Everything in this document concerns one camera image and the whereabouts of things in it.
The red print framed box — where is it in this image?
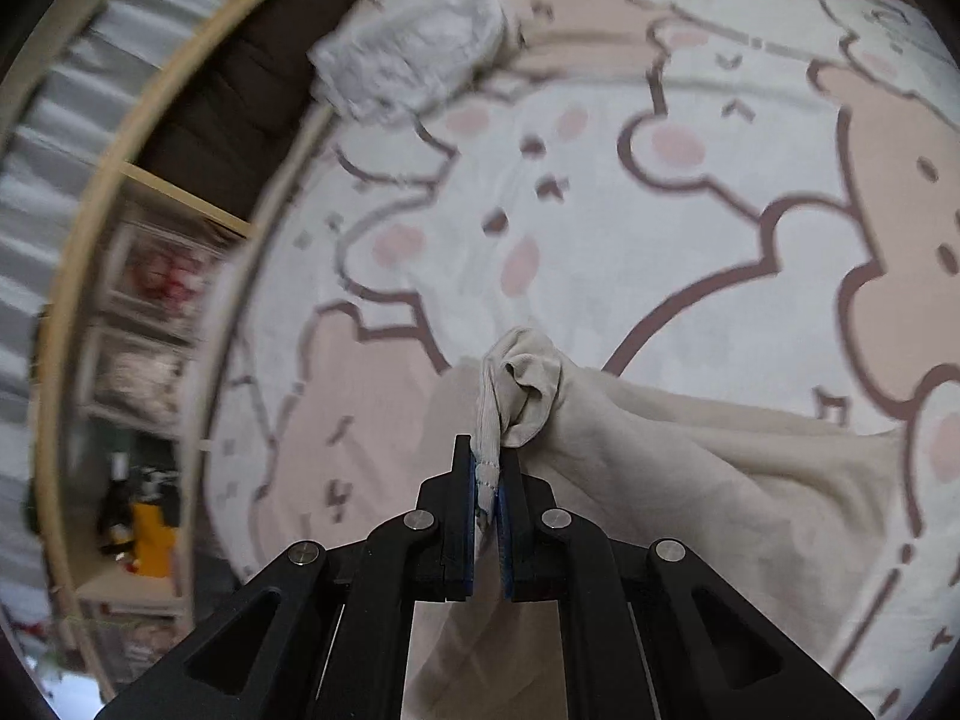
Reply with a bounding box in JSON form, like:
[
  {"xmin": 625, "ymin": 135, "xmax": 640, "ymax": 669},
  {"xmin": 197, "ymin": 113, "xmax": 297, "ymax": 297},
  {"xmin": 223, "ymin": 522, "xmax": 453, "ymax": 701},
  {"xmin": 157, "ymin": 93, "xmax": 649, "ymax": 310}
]
[{"xmin": 101, "ymin": 221, "xmax": 226, "ymax": 342}]

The white fluffy pillow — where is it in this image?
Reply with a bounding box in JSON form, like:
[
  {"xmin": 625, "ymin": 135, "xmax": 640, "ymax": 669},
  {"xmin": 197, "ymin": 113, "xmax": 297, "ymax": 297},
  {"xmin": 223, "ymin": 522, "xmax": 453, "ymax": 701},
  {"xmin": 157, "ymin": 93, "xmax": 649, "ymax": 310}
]
[{"xmin": 309, "ymin": 0, "xmax": 520, "ymax": 125}]

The beige shirt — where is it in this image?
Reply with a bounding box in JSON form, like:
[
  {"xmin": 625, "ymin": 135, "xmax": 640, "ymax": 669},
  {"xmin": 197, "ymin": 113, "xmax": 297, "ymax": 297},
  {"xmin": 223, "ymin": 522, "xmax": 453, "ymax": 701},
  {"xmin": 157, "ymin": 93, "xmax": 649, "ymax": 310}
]
[{"xmin": 409, "ymin": 326, "xmax": 927, "ymax": 720}]

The black bottle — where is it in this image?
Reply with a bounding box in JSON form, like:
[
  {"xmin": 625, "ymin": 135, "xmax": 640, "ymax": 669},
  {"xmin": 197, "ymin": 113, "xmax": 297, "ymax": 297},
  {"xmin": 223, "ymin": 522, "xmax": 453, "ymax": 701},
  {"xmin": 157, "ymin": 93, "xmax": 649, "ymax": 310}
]
[{"xmin": 97, "ymin": 452, "xmax": 137, "ymax": 545}]

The brown headboard cushion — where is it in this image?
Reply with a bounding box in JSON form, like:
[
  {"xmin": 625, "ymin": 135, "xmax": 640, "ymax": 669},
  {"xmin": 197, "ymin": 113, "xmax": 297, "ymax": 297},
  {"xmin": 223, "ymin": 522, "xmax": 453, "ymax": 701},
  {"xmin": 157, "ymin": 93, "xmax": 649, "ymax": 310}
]
[{"xmin": 137, "ymin": 0, "xmax": 402, "ymax": 227}]

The yellow object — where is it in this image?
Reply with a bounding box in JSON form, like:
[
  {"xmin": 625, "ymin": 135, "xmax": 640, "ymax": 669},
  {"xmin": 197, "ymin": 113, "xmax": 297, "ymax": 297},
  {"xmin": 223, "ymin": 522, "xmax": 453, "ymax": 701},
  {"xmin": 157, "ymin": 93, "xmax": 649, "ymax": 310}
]
[{"xmin": 129, "ymin": 501, "xmax": 182, "ymax": 580}]

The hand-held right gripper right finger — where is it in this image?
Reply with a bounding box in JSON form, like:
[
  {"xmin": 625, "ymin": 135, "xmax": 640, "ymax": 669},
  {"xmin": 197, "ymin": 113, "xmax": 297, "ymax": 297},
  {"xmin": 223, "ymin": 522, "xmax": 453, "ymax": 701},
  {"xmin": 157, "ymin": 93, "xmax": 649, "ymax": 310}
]
[{"xmin": 495, "ymin": 451, "xmax": 875, "ymax": 720}]

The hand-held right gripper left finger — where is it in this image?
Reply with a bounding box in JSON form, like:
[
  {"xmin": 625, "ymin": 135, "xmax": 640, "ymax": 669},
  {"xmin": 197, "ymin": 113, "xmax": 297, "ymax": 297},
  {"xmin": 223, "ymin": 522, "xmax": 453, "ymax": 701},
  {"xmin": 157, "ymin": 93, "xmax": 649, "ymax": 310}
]
[{"xmin": 94, "ymin": 435, "xmax": 476, "ymax": 720}]

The bear print bed sheet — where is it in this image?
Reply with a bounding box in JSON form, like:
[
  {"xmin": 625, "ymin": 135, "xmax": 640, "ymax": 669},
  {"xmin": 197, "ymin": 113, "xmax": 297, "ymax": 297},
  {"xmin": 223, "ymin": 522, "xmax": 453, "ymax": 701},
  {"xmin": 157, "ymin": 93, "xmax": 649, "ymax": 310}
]
[{"xmin": 199, "ymin": 0, "xmax": 960, "ymax": 720}]

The pale framed box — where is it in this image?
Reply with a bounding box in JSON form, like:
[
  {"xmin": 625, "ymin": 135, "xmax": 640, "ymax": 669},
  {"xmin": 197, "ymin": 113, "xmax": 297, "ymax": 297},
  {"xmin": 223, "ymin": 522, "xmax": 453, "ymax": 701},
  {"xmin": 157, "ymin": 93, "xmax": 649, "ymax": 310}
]
[{"xmin": 79, "ymin": 326, "xmax": 192, "ymax": 440}]

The wooden headboard frame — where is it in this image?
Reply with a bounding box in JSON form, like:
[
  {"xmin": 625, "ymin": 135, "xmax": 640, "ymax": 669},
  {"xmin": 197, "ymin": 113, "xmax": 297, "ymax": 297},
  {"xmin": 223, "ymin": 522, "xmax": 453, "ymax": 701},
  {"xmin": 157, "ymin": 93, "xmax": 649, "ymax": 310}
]
[{"xmin": 22, "ymin": 0, "xmax": 357, "ymax": 702}]

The white curtain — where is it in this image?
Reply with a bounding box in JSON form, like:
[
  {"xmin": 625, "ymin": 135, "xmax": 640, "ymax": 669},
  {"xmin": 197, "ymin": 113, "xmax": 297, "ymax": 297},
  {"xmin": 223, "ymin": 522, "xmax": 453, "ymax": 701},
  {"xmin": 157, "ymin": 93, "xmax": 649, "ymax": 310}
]
[{"xmin": 0, "ymin": 0, "xmax": 192, "ymax": 406}]

